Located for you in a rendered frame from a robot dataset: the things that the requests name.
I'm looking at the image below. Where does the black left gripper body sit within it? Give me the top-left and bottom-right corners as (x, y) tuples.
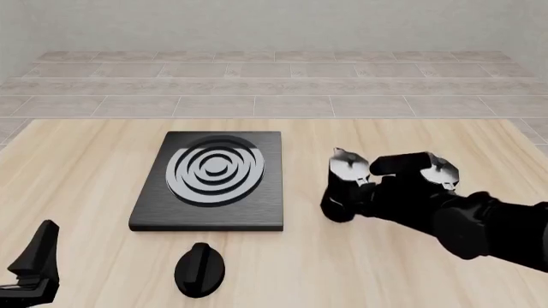
(0, 274), (61, 308)

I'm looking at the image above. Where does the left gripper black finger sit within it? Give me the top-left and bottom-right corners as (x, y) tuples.
(7, 218), (62, 281)

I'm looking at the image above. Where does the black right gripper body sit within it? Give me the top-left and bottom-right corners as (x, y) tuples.
(372, 175), (438, 223)

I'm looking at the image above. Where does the flat black stove plate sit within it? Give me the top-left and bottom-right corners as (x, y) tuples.
(128, 130), (286, 234)

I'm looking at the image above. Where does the round black stove knob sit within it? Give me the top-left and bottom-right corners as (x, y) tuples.
(174, 241), (227, 299)

